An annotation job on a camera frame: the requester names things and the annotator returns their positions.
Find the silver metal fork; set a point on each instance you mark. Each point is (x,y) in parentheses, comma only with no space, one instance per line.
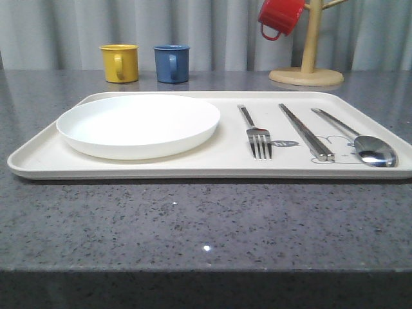
(259,139)

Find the white round plate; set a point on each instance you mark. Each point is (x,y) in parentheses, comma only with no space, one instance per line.
(139,127)

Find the silver metal spoon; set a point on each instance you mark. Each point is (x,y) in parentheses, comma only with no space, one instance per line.
(371,150)

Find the cream rabbit serving tray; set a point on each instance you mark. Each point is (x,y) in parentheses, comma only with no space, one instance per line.
(227,153)

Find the blue enamel mug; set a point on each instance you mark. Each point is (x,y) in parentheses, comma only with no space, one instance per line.
(172,63)

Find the yellow enamel mug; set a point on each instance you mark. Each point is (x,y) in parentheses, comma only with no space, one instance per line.
(120,62)

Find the wooden mug tree stand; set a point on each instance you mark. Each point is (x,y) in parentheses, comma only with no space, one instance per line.
(307,74)

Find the red enamel mug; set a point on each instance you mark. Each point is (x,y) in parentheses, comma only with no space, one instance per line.
(280,15)

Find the grey pleated curtain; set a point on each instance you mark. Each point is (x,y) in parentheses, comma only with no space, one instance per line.
(222,35)

